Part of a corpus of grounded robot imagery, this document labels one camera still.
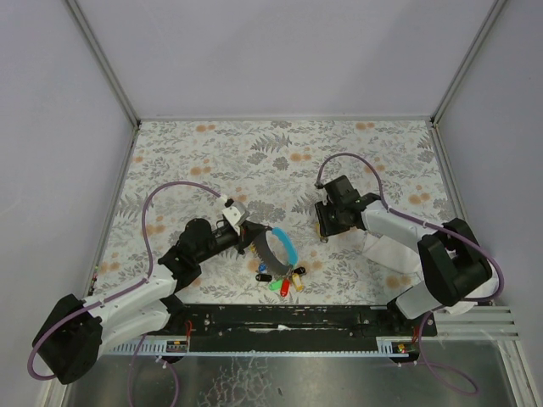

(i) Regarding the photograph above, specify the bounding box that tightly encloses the yellow key tag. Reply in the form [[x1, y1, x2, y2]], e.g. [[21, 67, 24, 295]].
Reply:
[[316, 224, 328, 243]]

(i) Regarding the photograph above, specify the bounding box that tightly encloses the bunch of coloured key tags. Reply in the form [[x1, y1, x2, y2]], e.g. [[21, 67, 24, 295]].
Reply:
[[251, 226, 299, 298]]

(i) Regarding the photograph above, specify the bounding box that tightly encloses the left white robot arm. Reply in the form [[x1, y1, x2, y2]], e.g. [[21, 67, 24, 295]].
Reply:
[[31, 218, 271, 384]]

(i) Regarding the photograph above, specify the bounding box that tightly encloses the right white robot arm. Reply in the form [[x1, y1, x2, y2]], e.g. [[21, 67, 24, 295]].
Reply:
[[315, 176, 503, 320]]

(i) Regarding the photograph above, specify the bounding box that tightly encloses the floral patterned mat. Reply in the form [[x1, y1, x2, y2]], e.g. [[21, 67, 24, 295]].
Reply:
[[93, 120, 455, 304]]

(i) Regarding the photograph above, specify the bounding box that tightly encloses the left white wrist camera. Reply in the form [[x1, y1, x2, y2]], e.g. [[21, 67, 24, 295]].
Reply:
[[219, 194, 249, 230]]

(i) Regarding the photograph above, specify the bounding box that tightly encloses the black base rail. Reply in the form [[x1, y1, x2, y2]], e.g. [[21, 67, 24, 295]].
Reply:
[[151, 304, 437, 354]]

